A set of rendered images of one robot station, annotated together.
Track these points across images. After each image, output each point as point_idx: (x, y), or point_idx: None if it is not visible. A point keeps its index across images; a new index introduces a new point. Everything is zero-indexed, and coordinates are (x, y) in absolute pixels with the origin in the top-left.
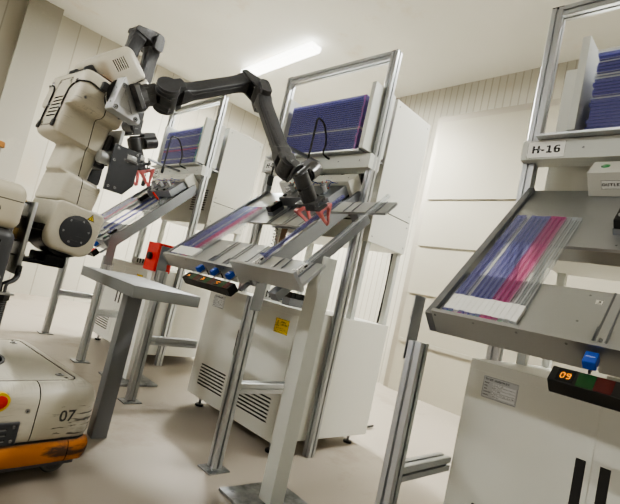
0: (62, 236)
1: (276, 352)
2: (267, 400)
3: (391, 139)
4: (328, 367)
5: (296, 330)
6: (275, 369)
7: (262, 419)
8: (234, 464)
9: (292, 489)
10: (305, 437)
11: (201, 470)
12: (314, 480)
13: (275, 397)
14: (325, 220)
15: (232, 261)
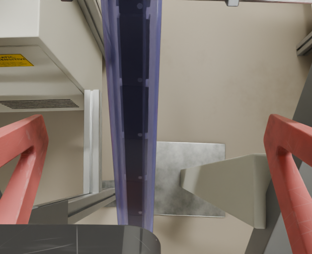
0: None
1: (32, 79)
2: (65, 100)
3: None
4: (93, 0)
5: (53, 57)
6: (50, 87)
7: (71, 107)
8: (106, 163)
9: (171, 134)
10: (101, 53)
11: (109, 207)
12: (162, 95)
13: (77, 98)
14: (300, 183)
15: None
